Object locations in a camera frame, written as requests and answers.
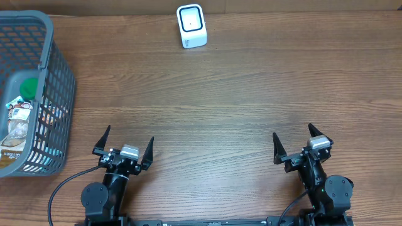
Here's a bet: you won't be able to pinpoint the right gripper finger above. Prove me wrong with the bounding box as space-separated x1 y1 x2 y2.
308 123 324 137
273 132 287 164

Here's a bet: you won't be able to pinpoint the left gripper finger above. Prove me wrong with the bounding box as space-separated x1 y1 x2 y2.
94 125 111 151
141 137 154 171

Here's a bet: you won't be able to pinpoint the orange tissue pack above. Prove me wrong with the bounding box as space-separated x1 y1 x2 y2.
39 105 66 125

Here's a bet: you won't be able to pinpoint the beige snack pouch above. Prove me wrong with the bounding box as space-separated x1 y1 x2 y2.
1 96 33 169

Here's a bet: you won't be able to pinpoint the green lid jar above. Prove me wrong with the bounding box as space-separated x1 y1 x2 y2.
19 78 38 102

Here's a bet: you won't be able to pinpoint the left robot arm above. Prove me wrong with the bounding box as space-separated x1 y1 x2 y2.
81 127 154 225

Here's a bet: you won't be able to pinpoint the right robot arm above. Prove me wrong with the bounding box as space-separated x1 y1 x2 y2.
266 123 354 226

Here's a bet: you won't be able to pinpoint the white barcode scanner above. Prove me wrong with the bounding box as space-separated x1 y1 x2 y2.
177 4 207 49

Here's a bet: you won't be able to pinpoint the grey plastic mesh basket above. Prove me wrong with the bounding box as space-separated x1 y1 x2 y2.
1 10 76 178

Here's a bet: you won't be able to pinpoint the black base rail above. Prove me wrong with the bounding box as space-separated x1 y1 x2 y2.
75 216 354 226

